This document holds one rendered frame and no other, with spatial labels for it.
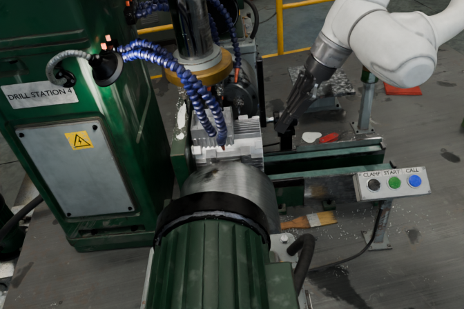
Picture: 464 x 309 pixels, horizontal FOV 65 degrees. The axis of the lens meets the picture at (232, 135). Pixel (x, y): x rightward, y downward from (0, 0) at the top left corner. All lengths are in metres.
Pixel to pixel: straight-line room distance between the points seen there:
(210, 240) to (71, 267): 0.84
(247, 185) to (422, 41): 0.46
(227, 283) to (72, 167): 0.63
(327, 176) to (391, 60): 0.53
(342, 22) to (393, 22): 0.12
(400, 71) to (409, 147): 0.82
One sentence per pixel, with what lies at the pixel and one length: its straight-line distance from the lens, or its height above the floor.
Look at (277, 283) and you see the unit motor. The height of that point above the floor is 1.31.
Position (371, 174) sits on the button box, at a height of 1.08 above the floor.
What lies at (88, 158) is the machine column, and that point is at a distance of 0.98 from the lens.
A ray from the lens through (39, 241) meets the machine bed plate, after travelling 1.42.
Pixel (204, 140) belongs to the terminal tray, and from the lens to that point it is 1.06.
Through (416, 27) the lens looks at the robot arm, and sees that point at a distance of 0.78.
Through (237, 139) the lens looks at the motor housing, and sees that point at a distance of 1.07.
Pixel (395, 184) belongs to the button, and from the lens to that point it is 0.99.
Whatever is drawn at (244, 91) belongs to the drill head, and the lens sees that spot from 1.27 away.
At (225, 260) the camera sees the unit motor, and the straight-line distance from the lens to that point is 0.49.
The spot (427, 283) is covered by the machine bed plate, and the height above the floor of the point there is 0.80.
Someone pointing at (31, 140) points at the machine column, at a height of 1.27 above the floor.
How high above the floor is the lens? 1.76
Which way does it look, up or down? 38 degrees down
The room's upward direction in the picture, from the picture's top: 8 degrees counter-clockwise
